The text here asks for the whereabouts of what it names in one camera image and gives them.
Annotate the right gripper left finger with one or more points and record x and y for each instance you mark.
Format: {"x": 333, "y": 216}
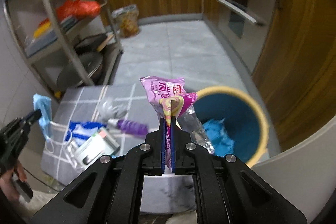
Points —
{"x": 128, "y": 173}

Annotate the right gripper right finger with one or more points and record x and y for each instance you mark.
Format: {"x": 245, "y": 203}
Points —
{"x": 189, "y": 158}

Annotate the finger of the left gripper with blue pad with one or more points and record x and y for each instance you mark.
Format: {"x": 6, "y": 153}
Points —
{"x": 32, "y": 117}

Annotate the light blue face mask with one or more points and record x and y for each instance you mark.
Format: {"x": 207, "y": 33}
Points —
{"x": 43, "y": 103}

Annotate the purple spray bottle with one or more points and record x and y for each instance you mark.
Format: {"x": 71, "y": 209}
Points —
{"x": 129, "y": 127}

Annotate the blue wet wipes pack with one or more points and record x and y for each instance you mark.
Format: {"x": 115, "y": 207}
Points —
{"x": 80, "y": 132}

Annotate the white green carton box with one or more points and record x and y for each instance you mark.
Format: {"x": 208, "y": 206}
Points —
{"x": 99, "y": 144}

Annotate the clear plastic bag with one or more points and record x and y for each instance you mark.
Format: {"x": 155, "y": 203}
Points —
{"x": 108, "y": 108}

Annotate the purple snack wrapper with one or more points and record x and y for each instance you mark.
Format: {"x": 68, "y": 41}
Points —
{"x": 169, "y": 99}

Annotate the blue trash in bin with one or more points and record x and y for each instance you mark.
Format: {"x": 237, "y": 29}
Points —
{"x": 219, "y": 138}

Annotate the bagged floor trash bin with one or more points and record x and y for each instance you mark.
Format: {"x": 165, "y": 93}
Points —
{"x": 126, "y": 19}

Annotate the wooden kitchen cabinets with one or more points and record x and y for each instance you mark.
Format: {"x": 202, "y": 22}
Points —
{"x": 293, "y": 81}

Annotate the person's left hand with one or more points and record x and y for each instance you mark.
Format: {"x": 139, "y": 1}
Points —
{"x": 7, "y": 185}

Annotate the blue bin with yellow rim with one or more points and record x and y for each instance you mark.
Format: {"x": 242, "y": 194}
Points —
{"x": 244, "y": 120}

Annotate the black flat griddle pan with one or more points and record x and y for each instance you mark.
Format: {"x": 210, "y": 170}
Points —
{"x": 96, "y": 43}

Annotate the yellow item on shelf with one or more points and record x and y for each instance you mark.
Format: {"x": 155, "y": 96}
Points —
{"x": 43, "y": 27}

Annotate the stainless steel shelf rack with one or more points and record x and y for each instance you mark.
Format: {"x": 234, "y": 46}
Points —
{"x": 65, "y": 43}

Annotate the red plastic bag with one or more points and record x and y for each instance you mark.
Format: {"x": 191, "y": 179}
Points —
{"x": 78, "y": 9}

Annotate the stainless steel drawer appliance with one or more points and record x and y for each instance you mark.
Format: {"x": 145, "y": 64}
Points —
{"x": 245, "y": 23}

